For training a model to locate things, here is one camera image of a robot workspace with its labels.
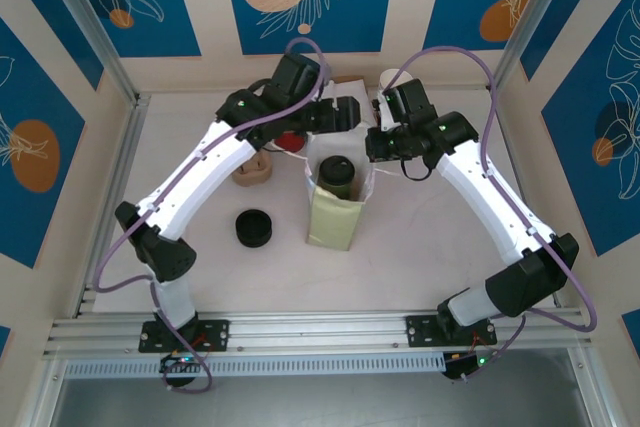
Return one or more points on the black plastic cup lid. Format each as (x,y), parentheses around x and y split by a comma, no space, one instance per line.
(337,169)

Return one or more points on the pale green paper bag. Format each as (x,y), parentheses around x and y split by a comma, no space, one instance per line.
(330,222)

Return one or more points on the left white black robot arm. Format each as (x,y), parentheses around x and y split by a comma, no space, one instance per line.
(200,177)

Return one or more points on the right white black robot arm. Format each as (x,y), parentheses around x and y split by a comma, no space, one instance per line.
(490,202)

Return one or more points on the white paper napkin stack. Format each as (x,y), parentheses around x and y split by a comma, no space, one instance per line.
(365,97)

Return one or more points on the stack of paper cups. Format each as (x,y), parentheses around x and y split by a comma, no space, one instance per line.
(387,79)

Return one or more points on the red cylindrical holder cup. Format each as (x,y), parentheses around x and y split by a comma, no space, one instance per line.
(292,143)

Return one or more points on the stack of brown pulp carriers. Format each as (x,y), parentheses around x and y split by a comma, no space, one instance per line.
(252,174)

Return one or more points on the stack of black cup lids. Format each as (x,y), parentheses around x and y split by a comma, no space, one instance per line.
(255,229)

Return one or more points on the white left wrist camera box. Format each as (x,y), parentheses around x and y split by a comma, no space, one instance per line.
(334,106)

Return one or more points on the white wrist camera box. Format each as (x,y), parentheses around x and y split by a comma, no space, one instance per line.
(387,117)
(334,106)

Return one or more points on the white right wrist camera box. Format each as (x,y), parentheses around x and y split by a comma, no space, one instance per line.
(387,117)

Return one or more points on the aluminium frame post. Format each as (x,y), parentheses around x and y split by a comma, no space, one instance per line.
(85,12)
(530,17)

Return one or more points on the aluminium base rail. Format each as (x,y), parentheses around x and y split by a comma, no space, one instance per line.
(320,329)

